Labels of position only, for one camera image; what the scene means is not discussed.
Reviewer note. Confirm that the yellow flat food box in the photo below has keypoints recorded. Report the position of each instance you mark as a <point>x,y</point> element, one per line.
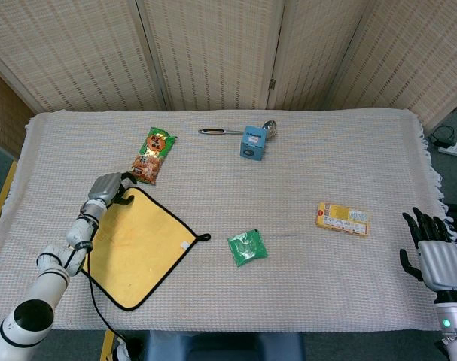
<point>343,219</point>

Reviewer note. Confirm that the green foil sachet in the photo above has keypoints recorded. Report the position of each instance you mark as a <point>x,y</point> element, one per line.
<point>247,248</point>

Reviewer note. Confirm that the small blue cardboard box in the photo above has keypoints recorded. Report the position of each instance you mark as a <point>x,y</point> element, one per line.
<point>252,144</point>

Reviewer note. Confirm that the white woven tablecloth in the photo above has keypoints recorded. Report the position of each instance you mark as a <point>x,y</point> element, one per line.
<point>250,188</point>

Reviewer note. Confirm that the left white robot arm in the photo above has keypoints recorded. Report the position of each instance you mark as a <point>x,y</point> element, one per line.
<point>47,278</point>

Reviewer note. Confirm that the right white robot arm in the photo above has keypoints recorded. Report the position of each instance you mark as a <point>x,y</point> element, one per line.
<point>454,323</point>

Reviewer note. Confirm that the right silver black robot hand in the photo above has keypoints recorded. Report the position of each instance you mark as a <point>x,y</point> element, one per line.
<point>437,259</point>

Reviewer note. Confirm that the green orange snack bag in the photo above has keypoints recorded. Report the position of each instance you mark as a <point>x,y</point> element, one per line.
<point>153,156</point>

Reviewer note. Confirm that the beige woven folding screen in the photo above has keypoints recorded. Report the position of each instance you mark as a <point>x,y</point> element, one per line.
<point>213,52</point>

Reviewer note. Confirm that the brass screen hinge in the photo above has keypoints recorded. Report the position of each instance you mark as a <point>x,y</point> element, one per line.
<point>272,84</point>

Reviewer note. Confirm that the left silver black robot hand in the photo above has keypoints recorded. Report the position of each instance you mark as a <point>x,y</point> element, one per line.
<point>104,186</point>

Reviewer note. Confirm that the yellow cloth with black trim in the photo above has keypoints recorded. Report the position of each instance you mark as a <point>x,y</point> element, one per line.
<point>138,244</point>

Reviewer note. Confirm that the white power strip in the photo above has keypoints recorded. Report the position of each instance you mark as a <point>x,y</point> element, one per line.
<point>456,149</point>

